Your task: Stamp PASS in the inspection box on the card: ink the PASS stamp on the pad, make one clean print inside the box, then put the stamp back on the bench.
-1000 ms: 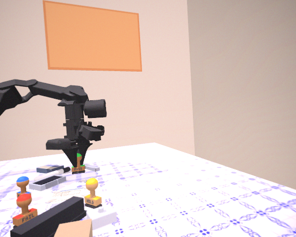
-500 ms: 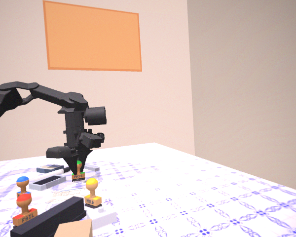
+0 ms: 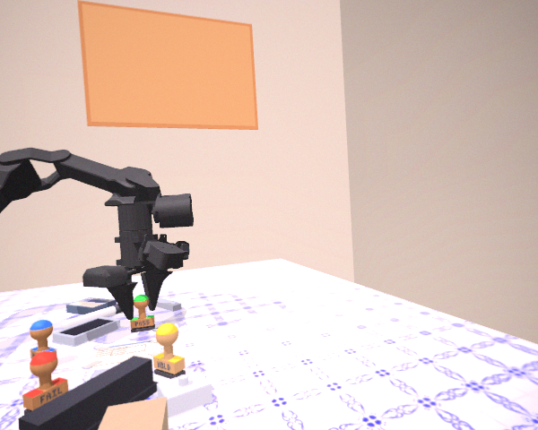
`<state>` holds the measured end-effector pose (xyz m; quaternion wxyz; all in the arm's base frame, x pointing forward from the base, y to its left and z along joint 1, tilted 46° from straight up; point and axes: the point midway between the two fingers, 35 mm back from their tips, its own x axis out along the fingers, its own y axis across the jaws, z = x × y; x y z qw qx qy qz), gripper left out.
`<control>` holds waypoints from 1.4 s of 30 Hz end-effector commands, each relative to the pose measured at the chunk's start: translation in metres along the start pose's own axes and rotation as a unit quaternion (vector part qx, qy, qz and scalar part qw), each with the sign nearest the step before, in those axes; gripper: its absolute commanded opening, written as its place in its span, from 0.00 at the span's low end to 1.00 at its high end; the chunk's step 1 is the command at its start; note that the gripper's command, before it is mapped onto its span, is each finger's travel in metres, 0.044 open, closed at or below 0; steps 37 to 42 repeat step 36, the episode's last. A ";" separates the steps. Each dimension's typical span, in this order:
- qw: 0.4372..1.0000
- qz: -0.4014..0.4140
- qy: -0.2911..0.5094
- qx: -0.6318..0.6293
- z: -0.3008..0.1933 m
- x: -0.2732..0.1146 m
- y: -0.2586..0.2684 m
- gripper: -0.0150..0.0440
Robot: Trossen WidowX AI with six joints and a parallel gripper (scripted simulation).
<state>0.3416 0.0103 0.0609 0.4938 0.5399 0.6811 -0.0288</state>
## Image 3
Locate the wooden stamp with red top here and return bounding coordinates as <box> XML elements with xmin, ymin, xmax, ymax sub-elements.
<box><xmin>22</xmin><ymin>350</ymin><xmax>68</xmax><ymax>415</ymax></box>

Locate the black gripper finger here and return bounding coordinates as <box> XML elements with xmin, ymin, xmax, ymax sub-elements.
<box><xmin>141</xmin><ymin>271</ymin><xmax>173</xmax><ymax>311</ymax></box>
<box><xmin>107</xmin><ymin>281</ymin><xmax>138</xmax><ymax>320</ymax></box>

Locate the yellow-handled hold stamp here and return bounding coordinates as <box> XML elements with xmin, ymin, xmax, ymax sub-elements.
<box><xmin>153</xmin><ymin>323</ymin><xmax>186</xmax><ymax>379</ymax></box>

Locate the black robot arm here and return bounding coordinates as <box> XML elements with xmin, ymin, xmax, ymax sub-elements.
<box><xmin>0</xmin><ymin>148</ymin><xmax>194</xmax><ymax>271</ymax></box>

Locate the blue-topped wooden stamp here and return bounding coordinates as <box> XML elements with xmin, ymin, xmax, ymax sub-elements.
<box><xmin>30</xmin><ymin>320</ymin><xmax>56</xmax><ymax>358</ymax></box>

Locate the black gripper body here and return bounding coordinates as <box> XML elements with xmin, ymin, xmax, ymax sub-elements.
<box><xmin>82</xmin><ymin>228</ymin><xmax>168</xmax><ymax>288</ymax></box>

